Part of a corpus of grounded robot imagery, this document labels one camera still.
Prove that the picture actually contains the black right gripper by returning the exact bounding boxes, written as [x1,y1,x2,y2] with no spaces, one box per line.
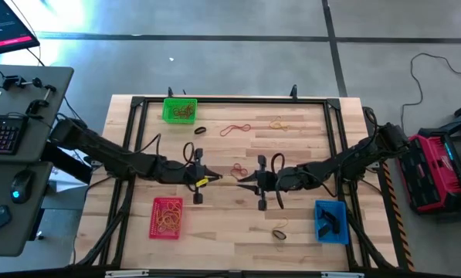
[236,154,297,212]

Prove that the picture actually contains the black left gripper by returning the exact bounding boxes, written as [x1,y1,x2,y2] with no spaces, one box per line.
[164,147,224,205]

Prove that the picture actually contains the yellow rubber band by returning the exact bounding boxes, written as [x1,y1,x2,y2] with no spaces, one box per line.
[166,218,183,235]
[272,215,290,232]
[269,116,292,132]
[154,219,173,235]
[156,208,181,229]
[154,201,173,219]
[166,200,183,219]

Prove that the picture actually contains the red plastic basket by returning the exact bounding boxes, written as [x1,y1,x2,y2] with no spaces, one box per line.
[148,196,184,240]

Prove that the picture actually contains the green plastic basket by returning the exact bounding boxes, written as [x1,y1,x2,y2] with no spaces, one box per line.
[161,97,198,125]

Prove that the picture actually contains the blue plastic basket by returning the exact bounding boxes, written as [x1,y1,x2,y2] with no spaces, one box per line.
[314,199,350,246]

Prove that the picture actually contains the white paper sheets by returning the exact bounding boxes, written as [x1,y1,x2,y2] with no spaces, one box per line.
[48,150,97,194]

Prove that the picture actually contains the yellow black hazard strip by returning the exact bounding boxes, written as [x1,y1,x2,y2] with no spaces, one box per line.
[363,107,415,271]

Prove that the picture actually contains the red black tool case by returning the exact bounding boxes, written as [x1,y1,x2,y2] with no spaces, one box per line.
[398,133,461,215]

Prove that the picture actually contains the black desk clamp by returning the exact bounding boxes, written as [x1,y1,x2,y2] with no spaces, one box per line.
[24,83,58,117]
[0,71,44,92]

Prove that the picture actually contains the black computer mouse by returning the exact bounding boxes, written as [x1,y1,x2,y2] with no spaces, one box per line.
[9,169,35,205]

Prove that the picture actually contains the grey desk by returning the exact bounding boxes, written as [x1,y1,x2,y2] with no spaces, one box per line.
[0,64,75,163]
[0,161,46,258]

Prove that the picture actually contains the black keyboard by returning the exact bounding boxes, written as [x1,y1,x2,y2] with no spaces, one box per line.
[0,114,29,155]

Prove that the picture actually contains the black computer monitor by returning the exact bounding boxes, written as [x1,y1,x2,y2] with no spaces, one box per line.
[0,0,41,58]

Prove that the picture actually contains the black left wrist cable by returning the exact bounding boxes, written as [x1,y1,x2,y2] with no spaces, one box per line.
[181,141,196,165]

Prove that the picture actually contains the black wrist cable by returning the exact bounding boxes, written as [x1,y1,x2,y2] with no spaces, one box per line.
[270,152,287,210]
[181,141,196,165]

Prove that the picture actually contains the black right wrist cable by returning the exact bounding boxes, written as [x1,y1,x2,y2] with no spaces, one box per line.
[270,152,287,210]

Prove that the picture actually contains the silver metal bracket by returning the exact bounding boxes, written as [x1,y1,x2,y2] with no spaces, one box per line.
[321,272,365,278]
[105,270,150,278]

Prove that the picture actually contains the black floor cable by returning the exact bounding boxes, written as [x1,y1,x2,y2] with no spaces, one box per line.
[401,53,461,139]

